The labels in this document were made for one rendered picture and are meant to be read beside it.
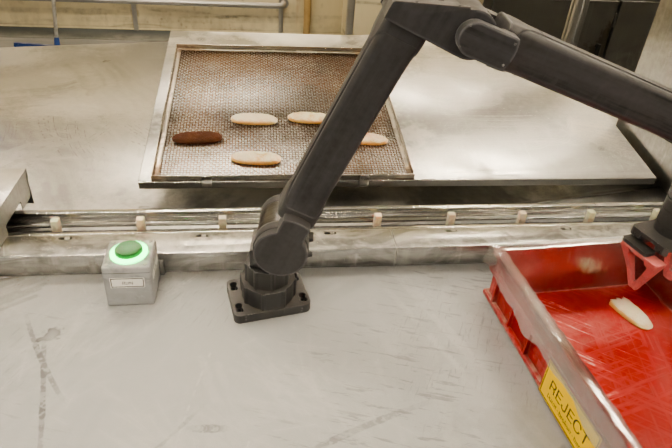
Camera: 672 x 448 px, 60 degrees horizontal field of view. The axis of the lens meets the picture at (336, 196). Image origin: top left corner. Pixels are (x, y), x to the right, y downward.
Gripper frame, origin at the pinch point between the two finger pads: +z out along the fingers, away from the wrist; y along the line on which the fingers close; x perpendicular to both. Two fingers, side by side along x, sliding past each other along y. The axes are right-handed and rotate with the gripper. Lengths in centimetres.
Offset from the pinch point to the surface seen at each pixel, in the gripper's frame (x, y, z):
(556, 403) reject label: -10.9, -26.0, 5.6
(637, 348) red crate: -5.6, -5.1, 7.9
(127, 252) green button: 30, -75, 0
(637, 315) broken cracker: -0.8, -0.5, 6.9
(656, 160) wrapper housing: 29.3, 32.9, -0.5
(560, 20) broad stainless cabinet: 162, 124, 11
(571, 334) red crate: 0.0, -13.0, 8.0
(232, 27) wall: 400, 28, 81
